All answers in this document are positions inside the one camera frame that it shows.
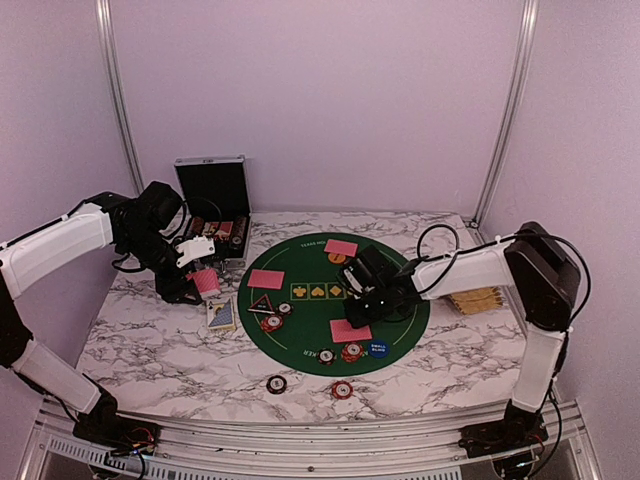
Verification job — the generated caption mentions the woven bamboo tray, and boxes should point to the woven bamboo tray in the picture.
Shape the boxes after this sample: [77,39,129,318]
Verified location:
[448,287,504,315]

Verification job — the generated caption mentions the black orange 100 chip stack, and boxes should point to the black orange 100 chip stack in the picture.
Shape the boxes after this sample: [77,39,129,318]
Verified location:
[266,375,287,395]

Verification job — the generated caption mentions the blue small blind button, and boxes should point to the blue small blind button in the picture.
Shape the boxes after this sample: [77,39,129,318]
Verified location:
[367,340,390,359]

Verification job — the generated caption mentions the front aluminium rail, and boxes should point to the front aluminium rail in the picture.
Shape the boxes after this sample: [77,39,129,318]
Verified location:
[14,399,601,480]

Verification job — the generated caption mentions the right aluminium frame post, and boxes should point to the right aluminium frame post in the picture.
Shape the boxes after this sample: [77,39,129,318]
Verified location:
[469,0,539,229]

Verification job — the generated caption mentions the aluminium poker chip case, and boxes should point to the aluminium poker chip case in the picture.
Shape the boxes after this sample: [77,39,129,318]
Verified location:
[174,155,251,267]

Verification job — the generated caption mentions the aluminium frame post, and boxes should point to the aluminium frame post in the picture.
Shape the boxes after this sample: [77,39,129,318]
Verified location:
[469,0,539,229]
[95,0,145,194]

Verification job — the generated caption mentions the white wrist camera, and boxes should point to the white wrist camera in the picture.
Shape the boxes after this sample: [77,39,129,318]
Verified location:
[341,265,370,296]
[175,236,215,268]

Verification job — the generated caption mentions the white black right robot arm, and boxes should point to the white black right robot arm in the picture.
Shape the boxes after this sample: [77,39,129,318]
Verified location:
[338,221,591,448]

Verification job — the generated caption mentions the red playing card deck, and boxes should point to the red playing card deck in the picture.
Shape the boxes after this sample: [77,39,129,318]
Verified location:
[187,268,221,299]

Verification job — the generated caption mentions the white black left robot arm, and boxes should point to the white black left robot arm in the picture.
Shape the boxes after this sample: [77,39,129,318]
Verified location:
[1,182,215,445]

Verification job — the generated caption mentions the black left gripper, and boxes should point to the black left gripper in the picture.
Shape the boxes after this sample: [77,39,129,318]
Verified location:
[119,227,201,304]

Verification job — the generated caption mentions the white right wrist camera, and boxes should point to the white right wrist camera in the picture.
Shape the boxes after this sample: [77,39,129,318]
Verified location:
[341,265,370,296]

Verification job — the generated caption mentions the round green poker mat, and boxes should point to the round green poker mat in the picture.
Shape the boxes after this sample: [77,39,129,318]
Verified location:
[238,233,431,378]

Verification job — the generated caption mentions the red card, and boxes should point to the red card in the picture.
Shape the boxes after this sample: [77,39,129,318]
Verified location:
[324,239,358,257]
[329,319,373,343]
[247,269,285,290]

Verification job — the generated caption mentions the red beige 5 chip stack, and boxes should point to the red beige 5 chip stack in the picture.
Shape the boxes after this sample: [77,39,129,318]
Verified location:
[331,381,353,400]

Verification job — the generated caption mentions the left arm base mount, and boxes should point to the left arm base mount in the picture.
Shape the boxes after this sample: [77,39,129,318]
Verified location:
[73,414,160,456]

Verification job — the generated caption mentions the black red triangular dealer button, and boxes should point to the black red triangular dealer button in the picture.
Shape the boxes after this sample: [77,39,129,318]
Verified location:
[247,294,275,315]

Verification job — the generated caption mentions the left aluminium frame post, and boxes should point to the left aluminium frame post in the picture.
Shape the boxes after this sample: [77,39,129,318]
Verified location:
[95,0,145,194]

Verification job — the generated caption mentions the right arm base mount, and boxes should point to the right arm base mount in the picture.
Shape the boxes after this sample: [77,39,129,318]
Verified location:
[458,420,549,458]

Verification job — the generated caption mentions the orange round big blind button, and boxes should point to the orange round big blind button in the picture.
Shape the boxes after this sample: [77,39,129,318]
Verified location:
[328,253,347,264]

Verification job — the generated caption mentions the blue gold card box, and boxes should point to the blue gold card box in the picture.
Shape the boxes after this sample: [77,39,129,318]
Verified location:
[206,299,236,331]

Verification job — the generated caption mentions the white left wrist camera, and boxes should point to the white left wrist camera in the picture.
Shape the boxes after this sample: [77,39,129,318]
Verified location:
[175,236,215,268]

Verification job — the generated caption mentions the silver case handle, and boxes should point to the silver case handle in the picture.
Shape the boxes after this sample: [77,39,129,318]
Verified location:
[216,259,243,274]

